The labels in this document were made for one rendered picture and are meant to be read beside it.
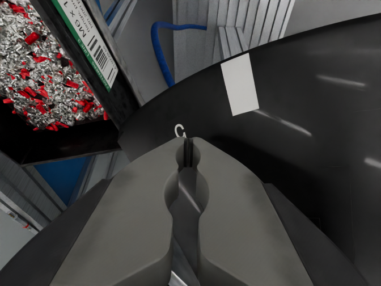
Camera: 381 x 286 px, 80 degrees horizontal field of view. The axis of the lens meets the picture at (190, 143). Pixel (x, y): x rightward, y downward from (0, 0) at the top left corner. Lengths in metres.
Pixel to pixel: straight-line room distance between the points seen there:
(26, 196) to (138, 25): 0.84
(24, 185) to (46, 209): 0.10
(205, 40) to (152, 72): 0.33
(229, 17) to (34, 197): 0.89
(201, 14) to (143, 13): 0.26
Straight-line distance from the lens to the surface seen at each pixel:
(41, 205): 0.61
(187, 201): 0.17
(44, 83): 0.31
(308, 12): 1.21
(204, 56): 1.12
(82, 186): 0.78
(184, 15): 1.03
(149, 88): 1.31
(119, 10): 0.55
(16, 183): 0.54
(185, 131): 0.16
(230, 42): 0.93
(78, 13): 0.25
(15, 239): 1.27
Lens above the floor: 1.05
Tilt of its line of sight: 42 degrees down
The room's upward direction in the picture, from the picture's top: 179 degrees counter-clockwise
